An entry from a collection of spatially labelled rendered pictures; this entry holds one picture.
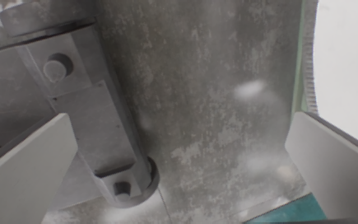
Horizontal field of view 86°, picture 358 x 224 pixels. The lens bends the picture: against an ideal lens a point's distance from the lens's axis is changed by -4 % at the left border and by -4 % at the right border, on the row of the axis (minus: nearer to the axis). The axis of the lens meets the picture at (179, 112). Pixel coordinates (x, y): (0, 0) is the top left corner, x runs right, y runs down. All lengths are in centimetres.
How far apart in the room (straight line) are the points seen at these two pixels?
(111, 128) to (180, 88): 29
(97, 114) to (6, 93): 19
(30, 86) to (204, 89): 51
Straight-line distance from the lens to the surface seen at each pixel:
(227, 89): 77
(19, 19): 46
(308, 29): 61
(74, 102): 48
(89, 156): 56
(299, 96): 97
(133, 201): 67
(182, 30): 65
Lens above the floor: 62
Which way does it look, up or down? 58 degrees down
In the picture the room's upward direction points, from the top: 151 degrees clockwise
